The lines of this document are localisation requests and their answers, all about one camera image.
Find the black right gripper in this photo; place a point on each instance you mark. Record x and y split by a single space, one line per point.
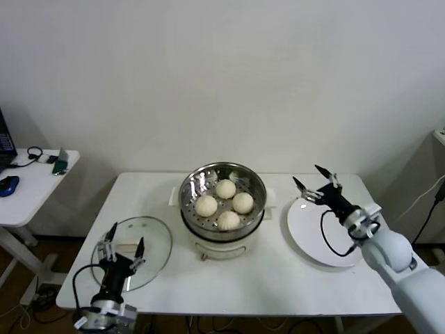
339 203

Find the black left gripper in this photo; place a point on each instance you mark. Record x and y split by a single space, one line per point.
116 271

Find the round glass lid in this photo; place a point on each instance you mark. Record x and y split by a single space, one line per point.
160 243

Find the white steamed baozi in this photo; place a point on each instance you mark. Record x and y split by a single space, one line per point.
242 202
206 205
228 220
226 189

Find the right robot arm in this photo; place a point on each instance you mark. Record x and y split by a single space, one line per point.
393 254

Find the steel steamer basket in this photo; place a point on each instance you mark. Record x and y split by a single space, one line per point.
257 195

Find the white round plate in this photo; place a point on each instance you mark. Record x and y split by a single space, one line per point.
306 229

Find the floor power strip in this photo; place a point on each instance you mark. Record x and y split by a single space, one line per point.
45 295

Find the white electric cooker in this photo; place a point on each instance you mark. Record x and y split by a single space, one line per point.
222 248

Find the green and grey gadget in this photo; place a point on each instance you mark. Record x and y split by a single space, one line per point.
60 166

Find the white side table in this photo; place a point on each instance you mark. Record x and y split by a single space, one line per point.
31 195

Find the small black device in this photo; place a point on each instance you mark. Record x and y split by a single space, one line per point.
51 160

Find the white cabinet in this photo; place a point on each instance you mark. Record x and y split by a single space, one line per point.
441 134

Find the blue computer mouse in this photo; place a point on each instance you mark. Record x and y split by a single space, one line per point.
8 186

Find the white table leg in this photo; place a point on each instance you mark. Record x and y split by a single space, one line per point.
339 325

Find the black laptop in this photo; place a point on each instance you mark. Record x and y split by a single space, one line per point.
4 146

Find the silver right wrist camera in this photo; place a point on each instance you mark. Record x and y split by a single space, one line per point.
363 221

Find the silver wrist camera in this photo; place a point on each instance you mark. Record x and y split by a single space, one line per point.
363 221
125 315

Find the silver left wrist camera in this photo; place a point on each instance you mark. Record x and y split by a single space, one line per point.
125 315

